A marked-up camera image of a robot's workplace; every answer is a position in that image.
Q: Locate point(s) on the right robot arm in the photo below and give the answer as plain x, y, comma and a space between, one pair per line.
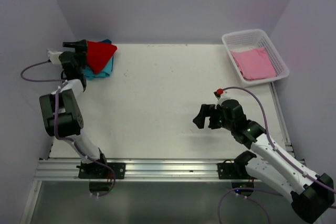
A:
309, 193

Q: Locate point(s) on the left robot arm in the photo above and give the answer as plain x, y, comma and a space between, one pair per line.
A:
61, 114

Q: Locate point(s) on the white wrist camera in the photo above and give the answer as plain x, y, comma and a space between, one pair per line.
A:
53, 56
221, 96

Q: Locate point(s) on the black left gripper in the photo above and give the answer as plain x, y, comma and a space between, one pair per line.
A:
81, 46

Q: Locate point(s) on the aluminium mounting rail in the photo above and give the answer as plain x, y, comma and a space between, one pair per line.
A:
135, 170

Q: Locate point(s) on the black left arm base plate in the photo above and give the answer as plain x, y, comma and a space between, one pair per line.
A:
94, 171

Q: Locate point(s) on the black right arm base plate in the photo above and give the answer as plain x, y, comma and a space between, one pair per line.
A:
235, 168

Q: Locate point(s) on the red t-shirt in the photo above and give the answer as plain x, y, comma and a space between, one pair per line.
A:
98, 55

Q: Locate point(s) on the folded pink t-shirt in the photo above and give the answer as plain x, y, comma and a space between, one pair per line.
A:
254, 64

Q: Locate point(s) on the white plastic basket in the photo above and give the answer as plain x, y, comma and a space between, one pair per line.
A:
249, 39

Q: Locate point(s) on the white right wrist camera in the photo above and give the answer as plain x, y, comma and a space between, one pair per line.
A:
221, 96

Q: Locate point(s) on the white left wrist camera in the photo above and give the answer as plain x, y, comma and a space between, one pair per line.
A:
53, 56

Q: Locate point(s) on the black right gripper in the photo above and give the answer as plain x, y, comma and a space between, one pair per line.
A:
212, 115

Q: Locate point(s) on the folded turquoise t-shirt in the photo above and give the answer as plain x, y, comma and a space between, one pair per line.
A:
105, 72

